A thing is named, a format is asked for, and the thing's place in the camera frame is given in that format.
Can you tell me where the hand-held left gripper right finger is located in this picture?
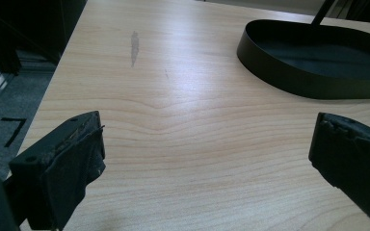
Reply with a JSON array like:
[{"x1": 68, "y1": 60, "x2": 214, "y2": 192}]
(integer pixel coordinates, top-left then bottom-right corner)
[{"x1": 307, "y1": 112, "x2": 370, "y2": 231}]

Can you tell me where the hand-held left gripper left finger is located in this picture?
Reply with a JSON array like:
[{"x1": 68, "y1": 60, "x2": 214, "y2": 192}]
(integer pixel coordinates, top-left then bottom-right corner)
[{"x1": 3, "y1": 110, "x2": 107, "y2": 231}]

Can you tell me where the black oval metal tray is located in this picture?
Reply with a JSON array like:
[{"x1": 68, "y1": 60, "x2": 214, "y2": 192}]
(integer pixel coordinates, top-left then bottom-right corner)
[{"x1": 236, "y1": 19, "x2": 370, "y2": 100}]

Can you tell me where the dark metal frame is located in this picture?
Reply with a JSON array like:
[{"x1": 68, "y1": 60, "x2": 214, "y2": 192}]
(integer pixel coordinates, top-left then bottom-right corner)
[{"x1": 0, "y1": 0, "x2": 88, "y2": 123}]

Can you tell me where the black metal rod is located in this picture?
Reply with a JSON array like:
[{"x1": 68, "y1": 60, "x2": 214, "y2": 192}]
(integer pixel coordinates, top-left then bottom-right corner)
[{"x1": 310, "y1": 0, "x2": 335, "y2": 27}]

